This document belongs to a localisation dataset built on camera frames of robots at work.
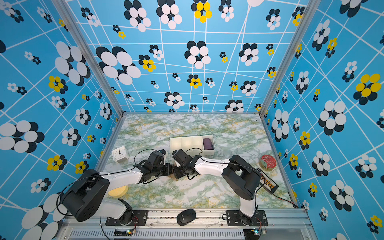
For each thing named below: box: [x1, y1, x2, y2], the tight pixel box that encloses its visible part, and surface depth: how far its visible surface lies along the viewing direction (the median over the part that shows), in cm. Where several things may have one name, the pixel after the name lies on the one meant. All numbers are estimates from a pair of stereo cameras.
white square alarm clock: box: [112, 146, 130, 163], surface depth 96 cm
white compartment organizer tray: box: [169, 135, 215, 157], surface depth 103 cm
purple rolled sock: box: [203, 138, 214, 150], surface depth 98 cm
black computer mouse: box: [176, 208, 196, 226], surface depth 74 cm
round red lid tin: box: [258, 154, 277, 172], surface depth 91 cm
